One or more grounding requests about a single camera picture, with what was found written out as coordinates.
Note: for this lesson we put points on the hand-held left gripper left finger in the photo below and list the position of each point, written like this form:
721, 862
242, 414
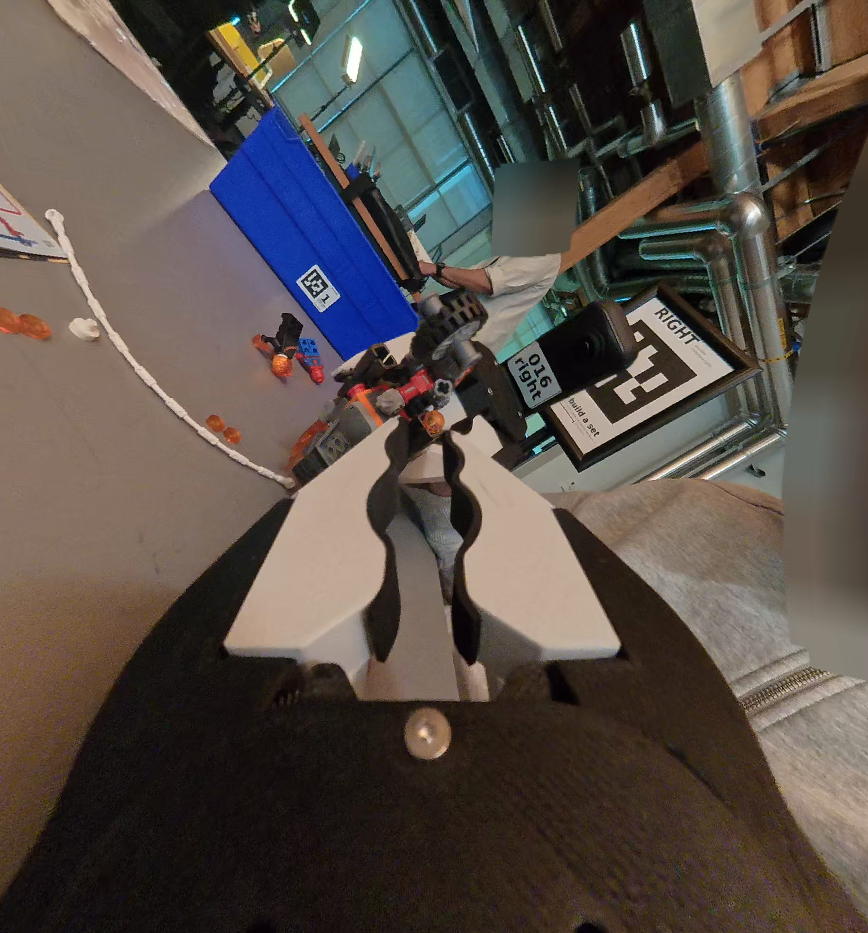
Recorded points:
302, 576

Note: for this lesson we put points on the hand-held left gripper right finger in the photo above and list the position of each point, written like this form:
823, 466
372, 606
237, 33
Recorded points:
536, 583

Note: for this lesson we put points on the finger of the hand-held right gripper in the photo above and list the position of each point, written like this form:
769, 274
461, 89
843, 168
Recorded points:
481, 436

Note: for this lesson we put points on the black lego motorcycle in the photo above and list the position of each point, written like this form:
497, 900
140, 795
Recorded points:
404, 386

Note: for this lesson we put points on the blue red lego minifigure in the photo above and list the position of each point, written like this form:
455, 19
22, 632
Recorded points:
308, 350

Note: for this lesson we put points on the black flame-head lego minifigure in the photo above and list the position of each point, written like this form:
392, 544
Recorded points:
286, 332

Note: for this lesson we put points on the white round lego stud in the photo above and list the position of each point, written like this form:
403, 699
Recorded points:
84, 328

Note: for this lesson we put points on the wooden ceiling beam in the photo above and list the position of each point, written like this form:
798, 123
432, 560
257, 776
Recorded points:
659, 189

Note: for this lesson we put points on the silver ventilation ducts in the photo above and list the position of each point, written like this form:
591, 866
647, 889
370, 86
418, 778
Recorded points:
751, 240

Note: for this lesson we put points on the black bag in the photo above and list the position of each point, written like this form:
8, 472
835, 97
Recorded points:
386, 215

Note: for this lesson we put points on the blue plastic bin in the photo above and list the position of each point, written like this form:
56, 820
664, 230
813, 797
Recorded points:
295, 219

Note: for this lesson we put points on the wooden workbench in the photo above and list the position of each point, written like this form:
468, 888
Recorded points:
328, 157

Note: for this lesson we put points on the ceiling light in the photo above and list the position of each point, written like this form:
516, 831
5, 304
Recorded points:
353, 58

